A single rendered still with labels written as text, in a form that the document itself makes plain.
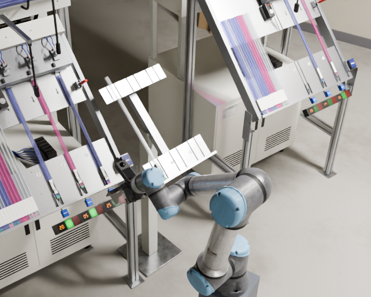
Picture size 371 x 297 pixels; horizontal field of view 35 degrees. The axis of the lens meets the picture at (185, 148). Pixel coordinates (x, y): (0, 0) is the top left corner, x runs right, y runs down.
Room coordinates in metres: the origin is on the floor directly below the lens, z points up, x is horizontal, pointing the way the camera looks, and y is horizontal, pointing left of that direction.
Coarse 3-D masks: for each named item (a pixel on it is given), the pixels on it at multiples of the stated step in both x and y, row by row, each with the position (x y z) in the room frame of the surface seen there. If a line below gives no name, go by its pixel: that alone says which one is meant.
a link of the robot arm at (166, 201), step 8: (160, 192) 1.57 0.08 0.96; (168, 192) 1.59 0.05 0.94; (176, 192) 1.60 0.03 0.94; (152, 200) 1.56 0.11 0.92; (160, 200) 1.55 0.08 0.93; (168, 200) 1.56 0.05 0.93; (176, 200) 1.57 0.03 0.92; (184, 200) 1.61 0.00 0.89; (160, 208) 1.54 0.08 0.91; (168, 208) 1.54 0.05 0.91; (176, 208) 1.55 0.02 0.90; (168, 216) 1.52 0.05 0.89
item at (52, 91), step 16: (48, 80) 2.12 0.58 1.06; (64, 80) 2.15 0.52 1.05; (16, 96) 2.02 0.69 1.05; (32, 96) 2.04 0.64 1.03; (48, 96) 2.07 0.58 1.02; (64, 96) 2.10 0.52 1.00; (80, 96) 2.12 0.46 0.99; (0, 112) 1.94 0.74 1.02; (16, 112) 1.96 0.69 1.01; (32, 112) 1.99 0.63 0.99
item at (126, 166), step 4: (124, 160) 1.78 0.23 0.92; (116, 164) 1.76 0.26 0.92; (120, 164) 1.76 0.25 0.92; (124, 164) 1.76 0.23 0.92; (128, 164) 1.77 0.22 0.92; (116, 168) 1.76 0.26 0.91; (120, 168) 1.74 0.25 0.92; (124, 168) 1.75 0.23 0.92; (128, 168) 1.75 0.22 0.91; (120, 172) 1.73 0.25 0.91; (124, 172) 1.73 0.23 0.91; (128, 172) 1.73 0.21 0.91; (132, 172) 1.74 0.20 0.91; (124, 176) 1.71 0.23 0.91; (128, 176) 1.71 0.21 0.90; (132, 176) 1.72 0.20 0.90; (128, 180) 1.69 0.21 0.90; (128, 184) 1.69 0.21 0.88
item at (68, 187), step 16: (96, 144) 1.98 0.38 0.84; (48, 160) 1.86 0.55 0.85; (64, 160) 1.88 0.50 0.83; (80, 160) 1.91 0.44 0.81; (112, 160) 1.96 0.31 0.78; (32, 176) 1.78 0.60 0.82; (64, 176) 1.83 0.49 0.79; (80, 176) 1.85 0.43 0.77; (96, 176) 1.88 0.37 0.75; (112, 176) 1.90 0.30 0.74; (32, 192) 1.73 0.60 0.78; (48, 192) 1.76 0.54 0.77; (64, 192) 1.78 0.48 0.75; (80, 192) 1.80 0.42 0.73; (48, 208) 1.71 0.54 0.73
